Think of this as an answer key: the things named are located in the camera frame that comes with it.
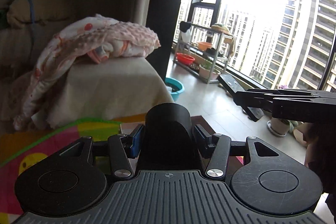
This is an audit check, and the beige covered sofa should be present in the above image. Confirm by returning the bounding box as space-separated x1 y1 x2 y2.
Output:
1 0 173 132

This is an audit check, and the pink flower pot plant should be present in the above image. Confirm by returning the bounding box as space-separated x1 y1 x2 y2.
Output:
267 84 300 138

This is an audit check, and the teal plastic basin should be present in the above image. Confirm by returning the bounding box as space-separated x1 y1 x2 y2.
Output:
165 77 185 102

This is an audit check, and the beige pillow blue strap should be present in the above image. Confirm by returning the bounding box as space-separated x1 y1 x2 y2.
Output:
6 0 77 29

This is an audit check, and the right hand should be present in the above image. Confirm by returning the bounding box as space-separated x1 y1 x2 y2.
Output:
303 123 335 194

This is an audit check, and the black cone cup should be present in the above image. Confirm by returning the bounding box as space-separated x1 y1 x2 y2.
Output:
137 103 202 171

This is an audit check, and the colourful cartoon play mat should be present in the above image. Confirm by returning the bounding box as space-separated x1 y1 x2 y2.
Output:
0 113 245 215

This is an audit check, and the red plastic basin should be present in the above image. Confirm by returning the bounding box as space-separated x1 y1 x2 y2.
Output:
177 53 195 66

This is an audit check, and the pink floral blanket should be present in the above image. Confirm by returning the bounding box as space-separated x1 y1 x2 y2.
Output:
13 14 161 131

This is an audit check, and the metal balcony shelf rack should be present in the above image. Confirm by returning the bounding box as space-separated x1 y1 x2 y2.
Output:
173 21 236 84

